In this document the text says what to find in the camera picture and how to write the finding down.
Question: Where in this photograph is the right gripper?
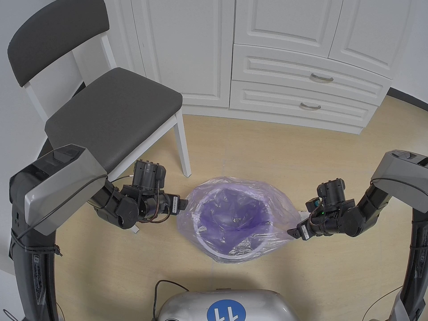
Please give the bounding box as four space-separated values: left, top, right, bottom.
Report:
294 214 337 242

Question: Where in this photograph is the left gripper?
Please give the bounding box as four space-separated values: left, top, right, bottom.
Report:
144 192 189 222

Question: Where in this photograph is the purple plastic bag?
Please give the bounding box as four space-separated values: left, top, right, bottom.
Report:
176 176 301 265

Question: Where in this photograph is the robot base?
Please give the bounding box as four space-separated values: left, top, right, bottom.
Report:
157 290 298 321

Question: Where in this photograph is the white trash bin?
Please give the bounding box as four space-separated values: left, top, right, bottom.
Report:
193 187 272 259

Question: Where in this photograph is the grey and white chair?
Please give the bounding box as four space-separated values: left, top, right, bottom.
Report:
7 0 192 235

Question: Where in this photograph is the white wardrobe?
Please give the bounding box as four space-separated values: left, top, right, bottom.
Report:
53 0 413 136

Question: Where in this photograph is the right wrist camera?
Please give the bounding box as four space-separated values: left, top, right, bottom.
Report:
306 197 324 215

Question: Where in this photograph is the black cable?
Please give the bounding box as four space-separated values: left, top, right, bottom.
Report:
153 280 189 321
363 286 405 321

